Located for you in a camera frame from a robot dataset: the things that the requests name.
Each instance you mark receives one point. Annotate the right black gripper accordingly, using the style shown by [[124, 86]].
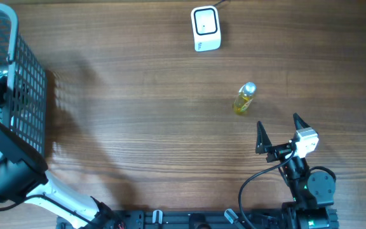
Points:
[[263, 141]]

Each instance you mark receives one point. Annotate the yellow Vim dish soap bottle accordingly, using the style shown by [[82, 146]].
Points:
[[245, 96]]

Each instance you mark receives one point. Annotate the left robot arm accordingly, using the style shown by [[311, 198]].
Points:
[[25, 179]]

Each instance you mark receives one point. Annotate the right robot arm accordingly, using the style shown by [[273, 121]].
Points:
[[312, 188]]

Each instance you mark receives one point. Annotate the white barcode scanner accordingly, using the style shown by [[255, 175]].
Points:
[[206, 28]]

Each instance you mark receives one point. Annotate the grey plastic mesh basket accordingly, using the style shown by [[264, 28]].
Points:
[[23, 92]]

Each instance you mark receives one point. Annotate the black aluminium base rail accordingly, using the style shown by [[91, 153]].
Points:
[[202, 219]]

